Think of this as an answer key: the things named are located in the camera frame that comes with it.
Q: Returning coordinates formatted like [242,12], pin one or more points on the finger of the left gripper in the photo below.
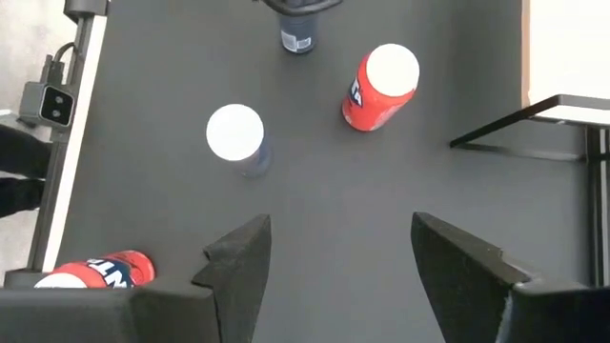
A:
[286,7]

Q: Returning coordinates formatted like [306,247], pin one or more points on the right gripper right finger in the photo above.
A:
[457,286]

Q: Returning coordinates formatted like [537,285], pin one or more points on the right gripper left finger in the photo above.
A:
[243,267]

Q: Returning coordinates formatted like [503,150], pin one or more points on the silver blue Red Bull can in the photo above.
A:
[236,133]
[298,35]

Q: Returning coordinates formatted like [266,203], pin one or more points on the orange Fanta can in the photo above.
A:
[376,105]

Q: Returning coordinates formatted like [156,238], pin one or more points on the black table mat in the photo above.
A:
[333,190]

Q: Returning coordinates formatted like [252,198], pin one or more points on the red soda can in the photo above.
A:
[114,269]

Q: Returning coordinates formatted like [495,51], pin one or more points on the person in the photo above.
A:
[21,157]

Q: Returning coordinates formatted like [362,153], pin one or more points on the black frame rail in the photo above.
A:
[62,190]

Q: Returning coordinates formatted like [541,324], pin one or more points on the grey table-level camera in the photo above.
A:
[50,105]

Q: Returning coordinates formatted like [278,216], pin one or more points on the wooden shelf with black frame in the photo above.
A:
[572,47]

